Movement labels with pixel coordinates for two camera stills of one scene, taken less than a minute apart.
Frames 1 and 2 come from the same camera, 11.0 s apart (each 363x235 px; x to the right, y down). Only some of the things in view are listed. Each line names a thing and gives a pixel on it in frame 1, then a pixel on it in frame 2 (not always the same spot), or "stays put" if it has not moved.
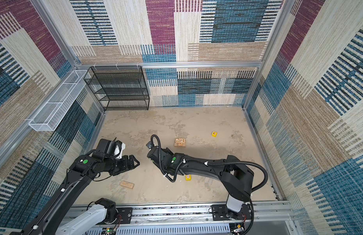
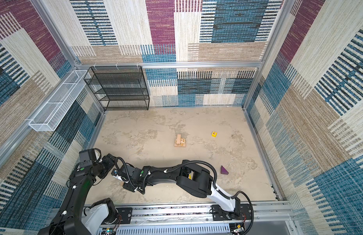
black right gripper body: x=167 y=150 → x=131 y=185
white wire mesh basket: x=47 y=119 stays put
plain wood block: x=180 y=144 stays put
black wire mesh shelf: x=119 y=88 stays put
